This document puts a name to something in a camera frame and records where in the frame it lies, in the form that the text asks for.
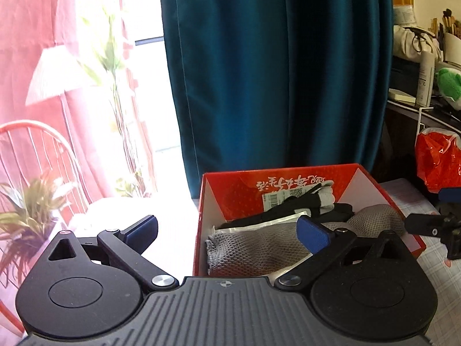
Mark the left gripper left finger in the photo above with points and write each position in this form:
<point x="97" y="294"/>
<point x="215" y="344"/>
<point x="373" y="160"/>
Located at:
<point x="124" y="249"/>

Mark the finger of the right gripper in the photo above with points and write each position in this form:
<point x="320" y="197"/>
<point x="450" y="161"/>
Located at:
<point x="450" y="195"/>

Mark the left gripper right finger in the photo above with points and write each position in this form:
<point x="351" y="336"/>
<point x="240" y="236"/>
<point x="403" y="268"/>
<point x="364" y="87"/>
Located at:
<point x="326" y="246"/>

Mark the red plastic bag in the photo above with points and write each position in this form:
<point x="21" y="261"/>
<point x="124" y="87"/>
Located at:
<point x="438" y="158"/>

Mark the plaid blue tablecloth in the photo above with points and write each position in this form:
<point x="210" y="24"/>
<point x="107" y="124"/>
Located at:
<point x="445" y="277"/>

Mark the black grey glove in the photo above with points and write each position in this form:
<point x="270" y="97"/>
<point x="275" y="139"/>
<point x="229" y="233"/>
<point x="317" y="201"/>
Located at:
<point x="318" y="202"/>

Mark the grey mesh cloth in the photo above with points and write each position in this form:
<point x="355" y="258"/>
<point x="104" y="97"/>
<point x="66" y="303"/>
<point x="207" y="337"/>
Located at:
<point x="271" y="247"/>

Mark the potted spiky plant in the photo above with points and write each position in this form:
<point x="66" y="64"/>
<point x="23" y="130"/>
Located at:
<point x="29" y="222"/>

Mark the red strawberry cardboard box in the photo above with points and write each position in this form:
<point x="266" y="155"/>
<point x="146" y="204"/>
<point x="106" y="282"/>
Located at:
<point x="226" y="196"/>

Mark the green white plush toy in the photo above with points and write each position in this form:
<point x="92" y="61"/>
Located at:
<point x="449" y="85"/>

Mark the white tube bottle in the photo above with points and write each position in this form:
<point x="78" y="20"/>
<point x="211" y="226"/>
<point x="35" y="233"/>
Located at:
<point x="425" y="79"/>

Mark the red metal chair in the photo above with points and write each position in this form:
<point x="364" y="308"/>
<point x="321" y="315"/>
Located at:
<point x="30" y="149"/>

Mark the white brush holder cup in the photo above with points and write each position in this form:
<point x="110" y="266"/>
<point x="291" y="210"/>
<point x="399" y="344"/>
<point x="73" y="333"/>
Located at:
<point x="452" y="49"/>

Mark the pink sheer curtain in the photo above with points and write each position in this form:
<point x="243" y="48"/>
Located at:
<point x="42" y="79"/>

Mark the white cloth bag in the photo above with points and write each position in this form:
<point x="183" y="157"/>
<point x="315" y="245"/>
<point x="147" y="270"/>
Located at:
<point x="410" y="42"/>

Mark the teal curtain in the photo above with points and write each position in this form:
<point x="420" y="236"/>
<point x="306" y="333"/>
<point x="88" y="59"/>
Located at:
<point x="261" y="84"/>

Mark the tall bamboo plant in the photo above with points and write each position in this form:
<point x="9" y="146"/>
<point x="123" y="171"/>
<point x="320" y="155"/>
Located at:
<point x="104" y="60"/>

